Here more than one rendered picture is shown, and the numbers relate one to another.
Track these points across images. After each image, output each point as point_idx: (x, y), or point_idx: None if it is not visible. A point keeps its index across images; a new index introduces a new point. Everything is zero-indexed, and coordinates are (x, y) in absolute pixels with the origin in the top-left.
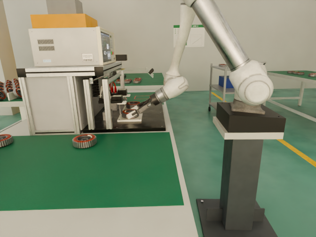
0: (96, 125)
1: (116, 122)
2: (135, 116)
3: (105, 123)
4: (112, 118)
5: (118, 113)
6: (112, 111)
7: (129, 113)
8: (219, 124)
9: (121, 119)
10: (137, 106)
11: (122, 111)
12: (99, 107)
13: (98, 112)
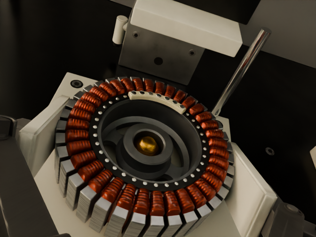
0: (43, 5)
1: (47, 74)
2: (59, 184)
3: (59, 33)
4: (154, 74)
5: (264, 124)
6: (186, 44)
7: (73, 108)
8: None
9: (69, 91)
10: (257, 212)
11: (146, 82)
12: (311, 50)
13: (280, 57)
